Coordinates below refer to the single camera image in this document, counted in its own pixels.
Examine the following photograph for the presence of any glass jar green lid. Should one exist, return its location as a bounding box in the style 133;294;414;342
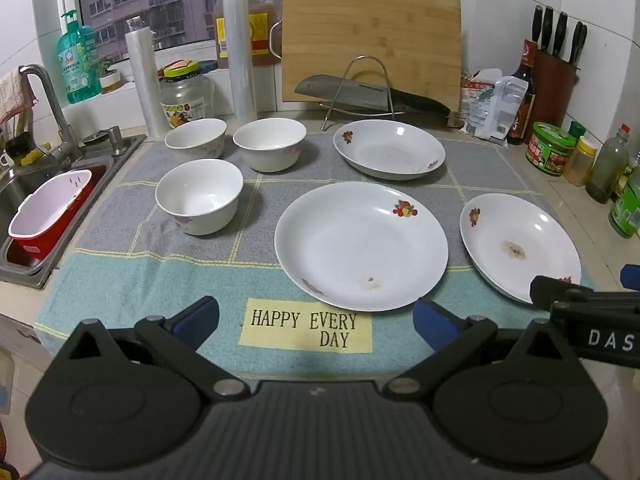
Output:
160;60;214;129

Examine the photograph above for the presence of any plastic wrap roll tall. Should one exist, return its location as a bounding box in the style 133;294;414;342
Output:
222;0;257;126

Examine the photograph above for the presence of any red white plastic basin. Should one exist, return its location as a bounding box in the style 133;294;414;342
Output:
8;169;96;260

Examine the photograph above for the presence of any large white plate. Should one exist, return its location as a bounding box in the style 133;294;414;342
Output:
274;182;449;312

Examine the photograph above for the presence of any brown knife block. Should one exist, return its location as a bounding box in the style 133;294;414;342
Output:
525;6;588;144

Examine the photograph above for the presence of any small potted plant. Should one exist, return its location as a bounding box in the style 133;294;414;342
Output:
99;56;122;94

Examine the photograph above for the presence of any soy sauce bottle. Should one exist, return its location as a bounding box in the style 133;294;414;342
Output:
506;39;537;145

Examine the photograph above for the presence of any bamboo cutting board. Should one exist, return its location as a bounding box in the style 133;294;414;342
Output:
281;0;462;112

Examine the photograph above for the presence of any green bottle far right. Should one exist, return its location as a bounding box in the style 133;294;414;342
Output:
608;155;639;238

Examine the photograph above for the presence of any green lid sauce jar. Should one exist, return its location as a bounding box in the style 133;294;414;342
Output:
526;122;577;177

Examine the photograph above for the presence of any clear oil bottle red cap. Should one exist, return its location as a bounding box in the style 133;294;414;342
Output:
586;124;630;204

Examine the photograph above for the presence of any dish cloth on faucet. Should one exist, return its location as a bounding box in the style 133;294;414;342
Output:
0;68;38;122

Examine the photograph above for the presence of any white seasoning bag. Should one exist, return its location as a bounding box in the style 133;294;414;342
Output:
460;68;522;145

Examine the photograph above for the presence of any steel faucet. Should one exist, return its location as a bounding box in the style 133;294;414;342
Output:
18;64;81;162

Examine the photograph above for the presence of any wire knife stand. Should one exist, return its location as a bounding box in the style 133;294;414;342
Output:
319;54;397;131

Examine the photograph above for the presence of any white bowl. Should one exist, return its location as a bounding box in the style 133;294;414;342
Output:
165;118;227;158
232;117;307;174
155;158;244;236

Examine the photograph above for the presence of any steel sink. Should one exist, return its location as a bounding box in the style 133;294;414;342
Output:
1;134;145;289

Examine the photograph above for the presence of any white plate back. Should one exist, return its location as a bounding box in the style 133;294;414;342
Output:
333;119;446;181

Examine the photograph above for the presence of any blue grey table mat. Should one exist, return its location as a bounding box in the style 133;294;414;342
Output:
35;132;546;378

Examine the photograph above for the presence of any green dish soap bottle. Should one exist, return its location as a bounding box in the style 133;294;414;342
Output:
56;10;102;104

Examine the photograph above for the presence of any plastic bag roll left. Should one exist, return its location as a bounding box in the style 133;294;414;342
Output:
125;15;170;140

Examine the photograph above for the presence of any kitchen cleaver knife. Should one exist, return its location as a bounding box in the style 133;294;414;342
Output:
294;75;451;116

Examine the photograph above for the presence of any yellow lid spice jar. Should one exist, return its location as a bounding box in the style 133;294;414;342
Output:
563;136;598;186

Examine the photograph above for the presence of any cooking oil bottle amber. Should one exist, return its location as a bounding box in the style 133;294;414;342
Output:
213;0;277;68

